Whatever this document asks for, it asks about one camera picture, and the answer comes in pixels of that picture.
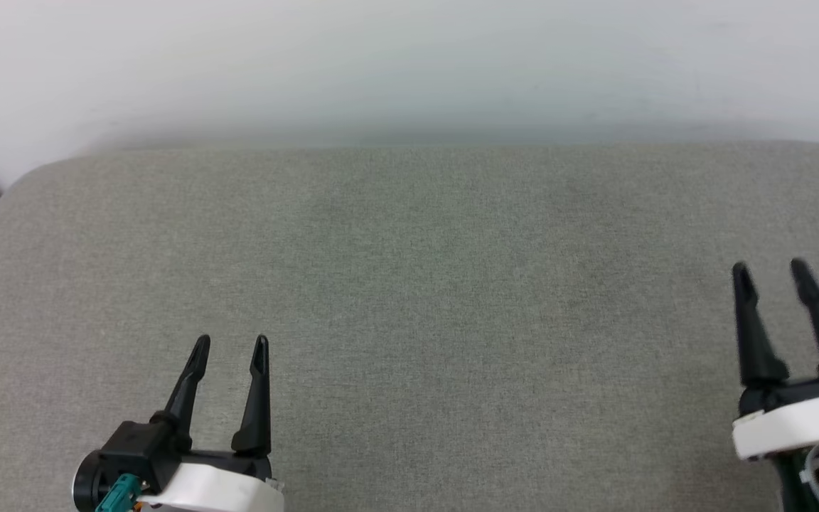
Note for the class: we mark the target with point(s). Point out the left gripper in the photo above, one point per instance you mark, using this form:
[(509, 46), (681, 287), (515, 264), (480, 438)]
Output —
[(217, 487)]

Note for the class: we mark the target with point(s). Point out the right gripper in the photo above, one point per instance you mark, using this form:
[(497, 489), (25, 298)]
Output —
[(800, 419)]

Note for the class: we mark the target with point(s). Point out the grey fabric sofa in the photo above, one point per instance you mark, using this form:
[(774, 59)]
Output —
[(409, 320)]

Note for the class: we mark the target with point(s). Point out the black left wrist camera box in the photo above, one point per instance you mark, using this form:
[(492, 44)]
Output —
[(143, 455)]

